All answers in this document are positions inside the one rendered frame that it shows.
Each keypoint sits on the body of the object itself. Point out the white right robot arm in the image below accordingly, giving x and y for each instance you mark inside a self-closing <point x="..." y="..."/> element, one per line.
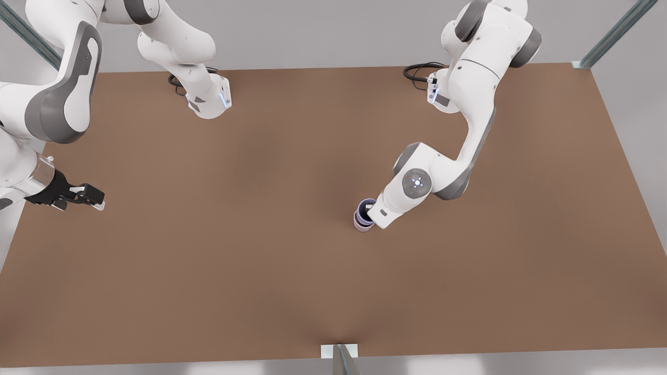
<point x="62" y="104"/>

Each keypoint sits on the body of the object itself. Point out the silver frame post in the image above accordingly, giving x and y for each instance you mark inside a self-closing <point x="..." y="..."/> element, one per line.
<point x="341" y="359"/>
<point x="615" y="34"/>
<point x="31" y="37"/>

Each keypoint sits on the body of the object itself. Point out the purple cup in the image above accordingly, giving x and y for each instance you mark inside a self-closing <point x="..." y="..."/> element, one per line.
<point x="360" y="213"/>

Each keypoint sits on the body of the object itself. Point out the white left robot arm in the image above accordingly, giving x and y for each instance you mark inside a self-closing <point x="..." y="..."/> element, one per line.
<point x="471" y="83"/>

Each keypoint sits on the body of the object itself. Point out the pink cup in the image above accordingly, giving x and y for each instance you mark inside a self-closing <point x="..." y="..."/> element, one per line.
<point x="360" y="227"/>

